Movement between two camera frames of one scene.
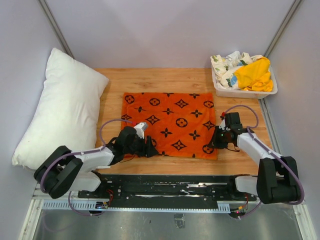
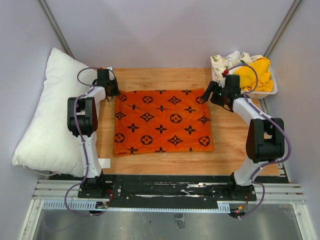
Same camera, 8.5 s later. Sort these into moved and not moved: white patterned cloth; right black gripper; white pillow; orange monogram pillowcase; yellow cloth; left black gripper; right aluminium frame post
Moved: left black gripper; right black gripper; orange monogram pillowcase
Not moved: white pillow; white patterned cloth; right aluminium frame post; yellow cloth
